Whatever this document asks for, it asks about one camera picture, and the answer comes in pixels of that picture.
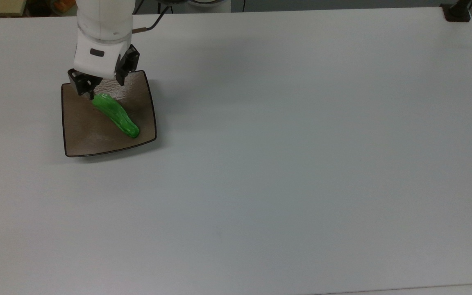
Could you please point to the square brown ceramic plate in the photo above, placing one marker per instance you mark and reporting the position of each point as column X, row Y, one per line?
column 92, row 131

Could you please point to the black stand base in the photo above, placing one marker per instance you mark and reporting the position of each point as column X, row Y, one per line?
column 457, row 12

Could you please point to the green chili pepper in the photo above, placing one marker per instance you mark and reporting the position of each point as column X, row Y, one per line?
column 117, row 114

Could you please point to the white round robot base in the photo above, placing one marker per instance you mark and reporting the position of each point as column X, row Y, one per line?
column 209, row 3

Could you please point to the orange packaging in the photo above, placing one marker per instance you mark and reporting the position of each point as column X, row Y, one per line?
column 64, row 4

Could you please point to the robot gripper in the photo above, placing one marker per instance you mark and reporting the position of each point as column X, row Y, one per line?
column 96, row 55

